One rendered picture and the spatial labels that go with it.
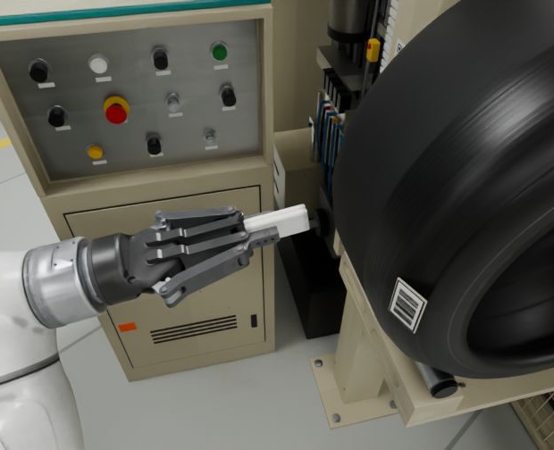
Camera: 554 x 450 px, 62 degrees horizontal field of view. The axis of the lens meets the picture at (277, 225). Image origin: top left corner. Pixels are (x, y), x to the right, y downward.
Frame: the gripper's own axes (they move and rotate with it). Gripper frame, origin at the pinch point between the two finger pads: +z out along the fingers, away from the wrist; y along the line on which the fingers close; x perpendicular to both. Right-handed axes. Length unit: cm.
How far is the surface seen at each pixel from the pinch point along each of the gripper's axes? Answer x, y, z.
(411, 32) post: -1.0, 32.9, 30.7
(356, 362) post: 96, 26, 17
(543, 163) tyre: -9.1, -9.9, 22.6
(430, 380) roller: 34.4, -8.4, 17.8
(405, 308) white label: 7.7, -10.1, 11.2
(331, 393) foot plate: 124, 31, 9
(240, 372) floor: 121, 46, -21
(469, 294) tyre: 5.3, -11.9, 17.3
